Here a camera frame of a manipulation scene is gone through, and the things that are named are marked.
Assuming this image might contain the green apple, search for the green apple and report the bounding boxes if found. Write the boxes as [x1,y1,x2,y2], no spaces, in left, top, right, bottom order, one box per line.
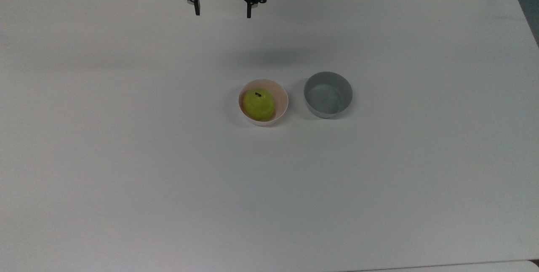
[242,88,276,122]

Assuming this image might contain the pink bowl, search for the pink bowl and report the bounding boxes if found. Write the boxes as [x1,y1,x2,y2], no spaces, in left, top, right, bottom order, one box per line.
[238,79,289,127]

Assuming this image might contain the grey bowl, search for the grey bowl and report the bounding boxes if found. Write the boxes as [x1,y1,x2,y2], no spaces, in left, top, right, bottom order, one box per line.
[304,71,353,119]

